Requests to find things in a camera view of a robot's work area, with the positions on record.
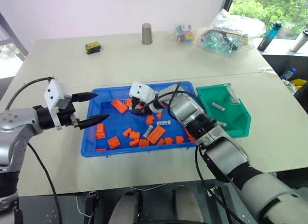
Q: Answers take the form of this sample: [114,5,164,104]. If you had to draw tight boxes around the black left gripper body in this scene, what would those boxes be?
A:
[57,93,80,129]

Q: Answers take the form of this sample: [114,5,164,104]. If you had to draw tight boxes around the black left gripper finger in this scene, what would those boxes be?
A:
[71,91,99,104]
[77,114,110,131]

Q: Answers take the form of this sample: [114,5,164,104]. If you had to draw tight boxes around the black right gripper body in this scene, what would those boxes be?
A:
[131,95,145,107]

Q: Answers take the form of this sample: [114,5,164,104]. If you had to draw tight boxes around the blue plastic bin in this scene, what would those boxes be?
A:
[80,80,202,158]

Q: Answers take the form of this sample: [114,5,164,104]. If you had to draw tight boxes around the green plastic bin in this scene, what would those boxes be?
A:
[195,83,252,139]

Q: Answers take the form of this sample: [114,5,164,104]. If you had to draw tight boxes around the large orange toy brick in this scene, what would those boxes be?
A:
[146,125,167,145]
[111,98,128,114]

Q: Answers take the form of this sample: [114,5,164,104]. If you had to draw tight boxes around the yellow black board eraser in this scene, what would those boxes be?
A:
[84,41,103,56]

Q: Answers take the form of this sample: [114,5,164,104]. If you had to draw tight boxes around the grey metal cup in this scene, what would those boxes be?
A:
[141,23,154,45]

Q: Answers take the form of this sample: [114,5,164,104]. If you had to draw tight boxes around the clear box of coloured bricks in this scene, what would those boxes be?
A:
[173,24,196,45]

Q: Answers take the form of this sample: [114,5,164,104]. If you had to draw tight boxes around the clear label holder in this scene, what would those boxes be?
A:
[228,87,241,105]

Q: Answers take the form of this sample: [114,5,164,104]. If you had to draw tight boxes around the clear plastic bag of parts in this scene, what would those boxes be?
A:
[195,11,267,57]

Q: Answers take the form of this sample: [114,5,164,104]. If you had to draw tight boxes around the teal black drinking bottle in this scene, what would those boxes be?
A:
[257,21,283,52]

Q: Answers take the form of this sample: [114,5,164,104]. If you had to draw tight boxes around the clear bottle with blue cap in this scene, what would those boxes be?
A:
[280,67,297,84]

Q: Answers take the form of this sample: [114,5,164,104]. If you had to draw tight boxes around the yellow object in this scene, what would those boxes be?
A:
[289,78,308,90]

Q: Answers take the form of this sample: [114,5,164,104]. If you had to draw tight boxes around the white drinking bottle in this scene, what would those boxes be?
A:
[289,29,308,53]

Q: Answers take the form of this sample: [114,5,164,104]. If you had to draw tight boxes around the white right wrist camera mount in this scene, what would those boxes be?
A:
[128,81,155,107]

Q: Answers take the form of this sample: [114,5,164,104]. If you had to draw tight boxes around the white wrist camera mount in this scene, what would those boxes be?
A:
[44,78,73,131]
[128,81,155,107]

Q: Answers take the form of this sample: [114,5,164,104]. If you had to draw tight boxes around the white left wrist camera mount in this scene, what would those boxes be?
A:
[44,78,73,131]

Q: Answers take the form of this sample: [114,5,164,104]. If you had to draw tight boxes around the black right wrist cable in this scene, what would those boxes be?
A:
[143,81,191,119]

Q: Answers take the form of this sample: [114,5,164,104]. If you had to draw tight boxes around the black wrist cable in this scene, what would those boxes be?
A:
[4,76,55,111]
[143,81,191,119]

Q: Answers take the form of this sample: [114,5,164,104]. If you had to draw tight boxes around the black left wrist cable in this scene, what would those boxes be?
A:
[4,76,55,111]

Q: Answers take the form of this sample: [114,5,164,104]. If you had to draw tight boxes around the black left arm hanging cable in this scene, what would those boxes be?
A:
[26,141,63,224]

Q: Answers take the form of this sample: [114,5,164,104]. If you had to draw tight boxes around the black arm hanging cable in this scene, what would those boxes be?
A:
[194,145,243,224]
[26,141,63,224]

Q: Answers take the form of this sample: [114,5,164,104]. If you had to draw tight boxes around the thin white wire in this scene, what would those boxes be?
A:
[76,182,167,218]

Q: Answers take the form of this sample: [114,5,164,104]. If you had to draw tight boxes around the black right arm hanging cable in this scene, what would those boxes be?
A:
[194,145,243,224]

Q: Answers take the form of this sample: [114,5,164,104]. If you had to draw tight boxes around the dark window frame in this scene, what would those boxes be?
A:
[0,11,30,78]

